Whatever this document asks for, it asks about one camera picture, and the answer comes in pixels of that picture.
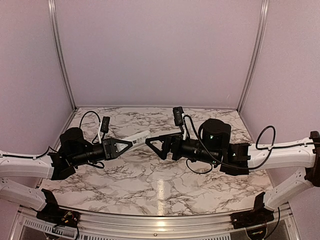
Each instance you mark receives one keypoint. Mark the aluminium frame post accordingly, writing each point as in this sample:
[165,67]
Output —
[261,29]
[59,52]

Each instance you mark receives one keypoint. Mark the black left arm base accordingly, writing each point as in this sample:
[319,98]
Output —
[52,213]

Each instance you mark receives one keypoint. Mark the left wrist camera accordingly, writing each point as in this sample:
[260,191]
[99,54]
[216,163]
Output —
[104,125]

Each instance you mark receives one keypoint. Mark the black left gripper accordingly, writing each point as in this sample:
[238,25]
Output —
[109,148]

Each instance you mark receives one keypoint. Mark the front aluminium rail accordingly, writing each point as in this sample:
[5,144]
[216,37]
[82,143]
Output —
[109,226]

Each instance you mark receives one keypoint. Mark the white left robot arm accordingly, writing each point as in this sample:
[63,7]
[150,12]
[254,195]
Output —
[74,151]

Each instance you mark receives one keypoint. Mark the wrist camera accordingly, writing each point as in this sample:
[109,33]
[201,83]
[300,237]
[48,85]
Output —
[178,116]
[104,125]

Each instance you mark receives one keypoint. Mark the right aluminium frame post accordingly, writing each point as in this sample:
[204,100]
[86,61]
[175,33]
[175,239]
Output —
[261,29]

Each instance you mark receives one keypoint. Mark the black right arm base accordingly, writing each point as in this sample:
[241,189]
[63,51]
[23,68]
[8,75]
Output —
[259,215]

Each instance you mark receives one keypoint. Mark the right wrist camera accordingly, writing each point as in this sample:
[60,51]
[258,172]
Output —
[178,116]

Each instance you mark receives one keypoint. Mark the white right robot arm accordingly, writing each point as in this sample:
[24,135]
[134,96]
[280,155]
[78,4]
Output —
[212,145]

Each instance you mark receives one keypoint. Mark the left aluminium frame post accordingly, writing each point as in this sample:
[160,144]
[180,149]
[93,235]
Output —
[59,52]

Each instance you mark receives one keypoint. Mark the white remote control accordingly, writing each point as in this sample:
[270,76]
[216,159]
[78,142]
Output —
[138,139]

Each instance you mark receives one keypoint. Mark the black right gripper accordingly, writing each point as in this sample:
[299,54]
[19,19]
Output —
[167,142]

